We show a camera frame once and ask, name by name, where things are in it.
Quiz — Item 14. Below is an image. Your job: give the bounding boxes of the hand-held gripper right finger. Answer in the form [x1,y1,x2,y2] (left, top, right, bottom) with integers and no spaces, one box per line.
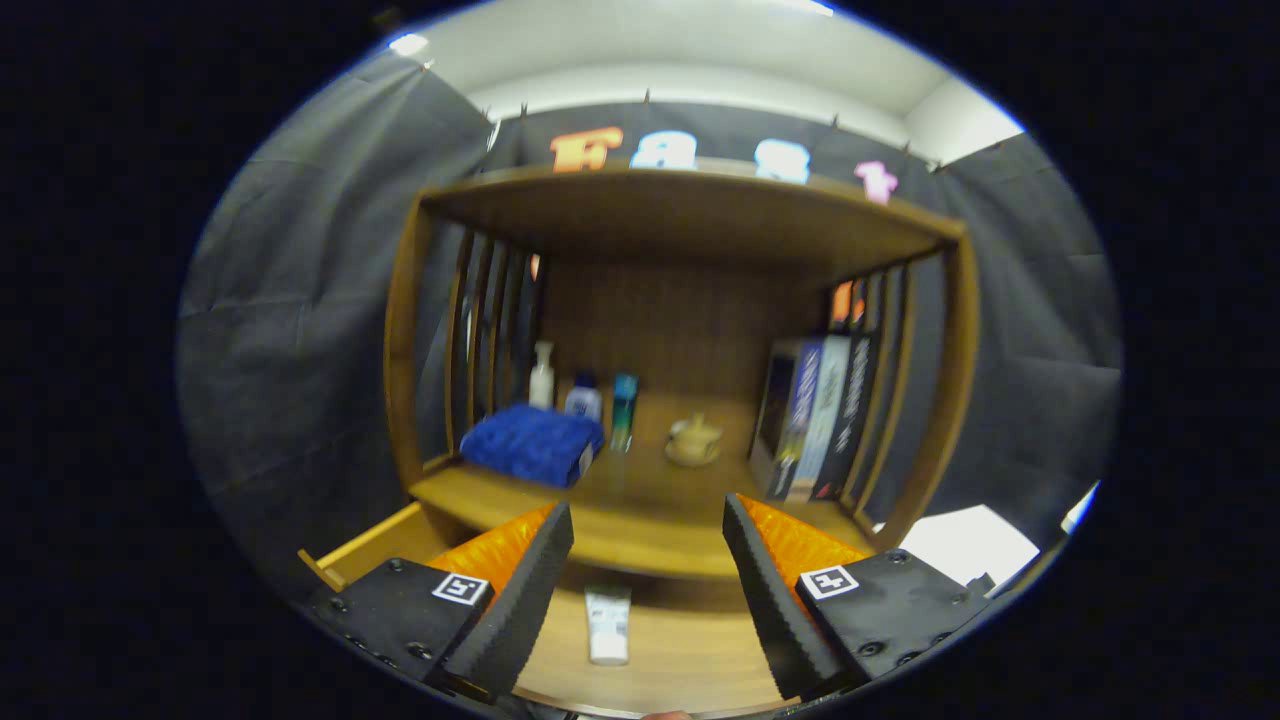
[722,492,991,701]

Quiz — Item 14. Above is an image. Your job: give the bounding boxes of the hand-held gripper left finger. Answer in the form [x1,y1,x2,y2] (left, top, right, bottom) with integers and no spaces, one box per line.
[305,500,576,701]

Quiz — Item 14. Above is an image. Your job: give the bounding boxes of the white tube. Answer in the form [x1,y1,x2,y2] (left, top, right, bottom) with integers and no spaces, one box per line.
[585,586,633,667]

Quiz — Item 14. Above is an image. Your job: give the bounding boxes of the wooden countertop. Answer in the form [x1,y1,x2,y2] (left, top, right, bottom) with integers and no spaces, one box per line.
[408,392,881,581]

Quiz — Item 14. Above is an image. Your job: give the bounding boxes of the wooden cabinet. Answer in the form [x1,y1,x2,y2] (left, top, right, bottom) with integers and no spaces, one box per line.
[385,165,981,581]

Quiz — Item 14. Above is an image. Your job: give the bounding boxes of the blue folded towel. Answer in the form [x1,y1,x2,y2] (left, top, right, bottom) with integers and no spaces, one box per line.
[459,403,607,489]

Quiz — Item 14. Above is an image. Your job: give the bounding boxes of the beige lidded teacup with saucer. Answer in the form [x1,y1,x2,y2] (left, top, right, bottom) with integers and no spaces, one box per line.
[664,413,725,468]

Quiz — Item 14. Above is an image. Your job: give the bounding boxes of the blue spine book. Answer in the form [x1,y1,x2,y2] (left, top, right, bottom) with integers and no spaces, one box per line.
[750,338,826,501]

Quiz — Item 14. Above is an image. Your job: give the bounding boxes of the pale spine book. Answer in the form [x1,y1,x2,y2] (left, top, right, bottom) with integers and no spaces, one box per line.
[785,335,853,501]

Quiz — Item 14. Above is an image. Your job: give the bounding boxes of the black spine book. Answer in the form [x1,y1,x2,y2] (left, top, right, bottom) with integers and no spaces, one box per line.
[812,333,886,501]

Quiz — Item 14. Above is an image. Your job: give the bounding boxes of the white bottle blue cap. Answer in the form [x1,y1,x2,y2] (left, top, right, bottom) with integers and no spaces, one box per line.
[563,372,604,423]

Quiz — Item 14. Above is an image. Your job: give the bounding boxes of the teal slim bottle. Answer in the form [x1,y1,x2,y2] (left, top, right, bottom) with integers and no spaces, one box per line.
[610,373,641,454]

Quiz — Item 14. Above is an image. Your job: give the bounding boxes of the white pump bottle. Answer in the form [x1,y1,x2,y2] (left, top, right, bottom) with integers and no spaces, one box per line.
[528,340,557,411]

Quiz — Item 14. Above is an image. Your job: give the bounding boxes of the white side shelf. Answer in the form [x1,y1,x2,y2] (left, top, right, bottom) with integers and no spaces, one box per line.
[1062,482,1101,534]

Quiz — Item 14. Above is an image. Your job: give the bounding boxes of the black backdrop cloth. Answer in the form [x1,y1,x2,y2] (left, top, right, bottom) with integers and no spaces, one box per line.
[178,50,1123,601]

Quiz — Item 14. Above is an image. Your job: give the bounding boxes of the white box with black handles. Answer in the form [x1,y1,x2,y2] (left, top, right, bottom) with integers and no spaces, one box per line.
[900,505,1041,591]

